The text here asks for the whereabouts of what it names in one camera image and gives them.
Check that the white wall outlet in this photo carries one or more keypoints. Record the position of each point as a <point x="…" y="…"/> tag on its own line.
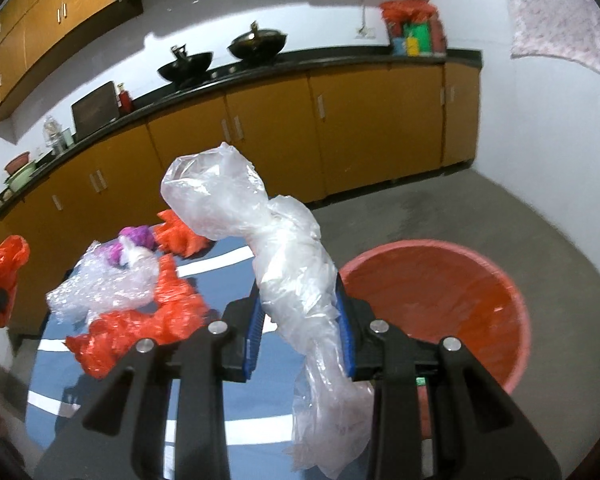
<point x="365" y="32"/>

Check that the clear plastic bag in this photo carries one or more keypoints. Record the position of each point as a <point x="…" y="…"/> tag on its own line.
<point x="290" y="270"/>

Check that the pink plastic bag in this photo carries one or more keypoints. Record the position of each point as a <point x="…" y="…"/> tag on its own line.
<point x="139" y="237"/>

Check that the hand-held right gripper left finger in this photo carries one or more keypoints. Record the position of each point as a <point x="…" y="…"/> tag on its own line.
<point x="254" y="345"/>

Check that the pink printed cloth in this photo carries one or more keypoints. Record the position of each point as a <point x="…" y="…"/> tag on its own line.
<point x="555" y="15"/>

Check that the black kitchen countertop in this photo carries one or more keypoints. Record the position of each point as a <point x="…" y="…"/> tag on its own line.
<point x="330" y="62"/>

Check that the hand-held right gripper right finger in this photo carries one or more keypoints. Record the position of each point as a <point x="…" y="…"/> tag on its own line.
<point x="347" y="340"/>

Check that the orange bag of goods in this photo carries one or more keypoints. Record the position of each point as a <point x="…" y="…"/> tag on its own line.
<point x="407" y="10"/>

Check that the black wok with lid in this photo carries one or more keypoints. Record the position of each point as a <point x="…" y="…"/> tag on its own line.
<point x="257" y="45"/>

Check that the blue striped mat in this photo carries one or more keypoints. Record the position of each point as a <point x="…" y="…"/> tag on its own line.
<point x="230" y="252"/>

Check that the black wok with ladle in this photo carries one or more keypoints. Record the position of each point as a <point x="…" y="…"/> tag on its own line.
<point x="186" y="67"/>

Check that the pink basin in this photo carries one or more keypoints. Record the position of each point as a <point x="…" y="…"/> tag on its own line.
<point x="17" y="162"/>

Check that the green packet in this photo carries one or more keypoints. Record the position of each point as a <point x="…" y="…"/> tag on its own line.
<point x="420" y="37"/>

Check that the orange lower kitchen cabinets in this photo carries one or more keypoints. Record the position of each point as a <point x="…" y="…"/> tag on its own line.
<point x="370" y="120"/>

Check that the orange upper wall cabinets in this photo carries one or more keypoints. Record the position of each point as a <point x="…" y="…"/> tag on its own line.
<point x="40" y="20"/>

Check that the clear bubble wrap bag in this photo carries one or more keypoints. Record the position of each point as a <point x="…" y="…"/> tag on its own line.
<point x="95" y="285"/>

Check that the green basin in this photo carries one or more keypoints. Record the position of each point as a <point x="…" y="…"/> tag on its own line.
<point x="22" y="177"/>

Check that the orange plastic bag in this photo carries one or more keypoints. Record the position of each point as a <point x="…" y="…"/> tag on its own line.
<point x="180" y="300"/>
<point x="5" y="260"/>
<point x="115" y="340"/>
<point x="180" y="235"/>

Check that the red bottle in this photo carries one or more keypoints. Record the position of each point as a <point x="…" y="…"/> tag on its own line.
<point x="125" y="100"/>

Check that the glass jar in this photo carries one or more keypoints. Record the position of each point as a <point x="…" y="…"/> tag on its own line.
<point x="52" y="135"/>

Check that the brown cutting board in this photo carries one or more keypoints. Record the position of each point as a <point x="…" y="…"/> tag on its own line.
<point x="95" y="110"/>

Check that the red plastic bucket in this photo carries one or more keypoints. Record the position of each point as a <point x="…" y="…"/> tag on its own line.
<point x="445" y="290"/>

